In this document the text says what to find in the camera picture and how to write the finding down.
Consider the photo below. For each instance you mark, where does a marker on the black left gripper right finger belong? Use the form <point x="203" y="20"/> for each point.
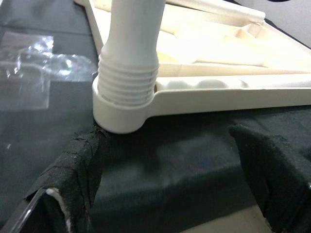
<point x="274" y="174"/>

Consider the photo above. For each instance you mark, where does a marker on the clear plastic bag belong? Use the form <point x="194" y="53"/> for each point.
<point x="31" y="72"/>

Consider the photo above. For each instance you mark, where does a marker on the black tablecloth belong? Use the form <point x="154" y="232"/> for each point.
<point x="170" y="157"/>

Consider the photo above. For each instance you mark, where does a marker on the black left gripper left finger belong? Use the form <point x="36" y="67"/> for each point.
<point x="77" y="170"/>

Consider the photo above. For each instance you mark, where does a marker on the white plastic table top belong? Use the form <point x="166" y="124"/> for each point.
<point x="218" y="100"/>

